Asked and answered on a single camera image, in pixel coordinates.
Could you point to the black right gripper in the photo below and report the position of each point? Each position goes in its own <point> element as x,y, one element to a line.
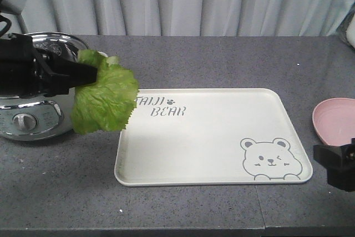
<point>339,163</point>

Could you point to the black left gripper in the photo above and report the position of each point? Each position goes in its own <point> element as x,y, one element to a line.
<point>27,72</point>

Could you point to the pink round plate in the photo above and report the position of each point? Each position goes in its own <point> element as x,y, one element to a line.
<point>333,121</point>

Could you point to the green lettuce leaf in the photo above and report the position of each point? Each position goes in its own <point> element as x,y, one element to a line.
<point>108,103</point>

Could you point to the cream bear print tray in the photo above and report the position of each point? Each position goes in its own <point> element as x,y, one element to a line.
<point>210,136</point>

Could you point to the pale green electric cooking pot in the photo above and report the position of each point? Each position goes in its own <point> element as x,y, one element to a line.
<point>42,117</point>

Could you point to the white pleated curtain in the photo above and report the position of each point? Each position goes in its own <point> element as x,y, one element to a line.
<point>183,17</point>

